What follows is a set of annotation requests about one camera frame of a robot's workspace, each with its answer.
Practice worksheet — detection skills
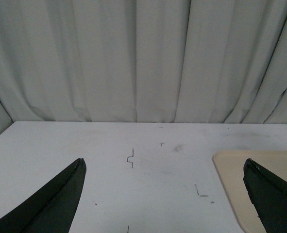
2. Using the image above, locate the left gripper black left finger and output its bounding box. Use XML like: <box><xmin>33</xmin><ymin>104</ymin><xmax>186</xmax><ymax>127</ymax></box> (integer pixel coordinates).
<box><xmin>0</xmin><ymin>158</ymin><xmax>86</xmax><ymax>233</ymax></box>

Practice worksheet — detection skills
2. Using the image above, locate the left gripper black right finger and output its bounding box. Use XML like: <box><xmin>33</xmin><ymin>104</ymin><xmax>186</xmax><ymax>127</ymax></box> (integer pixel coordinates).
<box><xmin>243</xmin><ymin>158</ymin><xmax>287</xmax><ymax>233</ymax></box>

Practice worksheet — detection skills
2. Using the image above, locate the beige rectangular plastic tray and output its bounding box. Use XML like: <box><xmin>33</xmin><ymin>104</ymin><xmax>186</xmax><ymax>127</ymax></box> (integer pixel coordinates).
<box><xmin>213</xmin><ymin>150</ymin><xmax>287</xmax><ymax>233</ymax></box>

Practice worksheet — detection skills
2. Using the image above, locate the grey-white pleated curtain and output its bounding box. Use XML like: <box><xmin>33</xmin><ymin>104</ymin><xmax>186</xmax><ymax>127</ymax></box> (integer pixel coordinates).
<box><xmin>0</xmin><ymin>0</ymin><xmax>287</xmax><ymax>134</ymax></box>

